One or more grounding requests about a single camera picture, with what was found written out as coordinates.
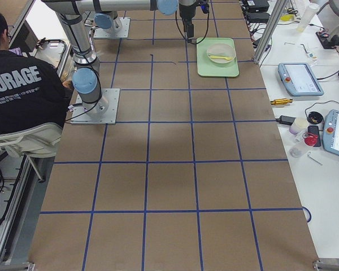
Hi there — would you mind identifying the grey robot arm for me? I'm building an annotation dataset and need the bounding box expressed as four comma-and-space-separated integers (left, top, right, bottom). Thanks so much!
44, 1, 201, 121
94, 13, 123, 33

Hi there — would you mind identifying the seated person in black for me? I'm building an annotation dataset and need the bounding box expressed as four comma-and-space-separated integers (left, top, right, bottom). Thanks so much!
0, 13, 73, 135

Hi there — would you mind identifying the white round plate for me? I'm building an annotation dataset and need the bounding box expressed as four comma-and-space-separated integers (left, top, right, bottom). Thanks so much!
206, 43, 236, 64

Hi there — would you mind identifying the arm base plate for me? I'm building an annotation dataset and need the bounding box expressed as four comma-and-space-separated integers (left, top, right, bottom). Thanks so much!
68, 89, 120, 125
94, 14, 131, 39

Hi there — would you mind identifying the black power adapter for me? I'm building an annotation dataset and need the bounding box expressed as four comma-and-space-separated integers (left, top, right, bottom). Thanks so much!
276, 115, 295, 126

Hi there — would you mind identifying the white paper cup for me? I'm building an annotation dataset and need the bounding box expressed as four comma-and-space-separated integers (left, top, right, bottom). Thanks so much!
289, 117, 308, 135

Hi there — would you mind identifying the blue teach pendant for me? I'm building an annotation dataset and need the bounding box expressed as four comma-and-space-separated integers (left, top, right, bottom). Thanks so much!
323, 110, 339, 156
277, 63, 324, 97

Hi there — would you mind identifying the light green tray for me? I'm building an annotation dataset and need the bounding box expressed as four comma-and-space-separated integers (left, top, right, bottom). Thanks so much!
197, 38, 240, 77

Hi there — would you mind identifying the aluminium frame post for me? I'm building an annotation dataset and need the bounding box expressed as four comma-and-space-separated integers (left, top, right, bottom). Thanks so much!
253, 0, 288, 64

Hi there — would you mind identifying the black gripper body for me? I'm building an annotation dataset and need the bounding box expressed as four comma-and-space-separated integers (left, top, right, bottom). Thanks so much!
179, 0, 197, 20

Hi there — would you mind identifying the yellow plastic fork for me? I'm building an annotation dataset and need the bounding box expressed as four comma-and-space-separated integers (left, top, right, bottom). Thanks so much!
208, 55, 234, 62

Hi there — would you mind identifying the white office chair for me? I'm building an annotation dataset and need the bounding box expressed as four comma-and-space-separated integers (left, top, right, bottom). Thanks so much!
0, 123, 62, 182

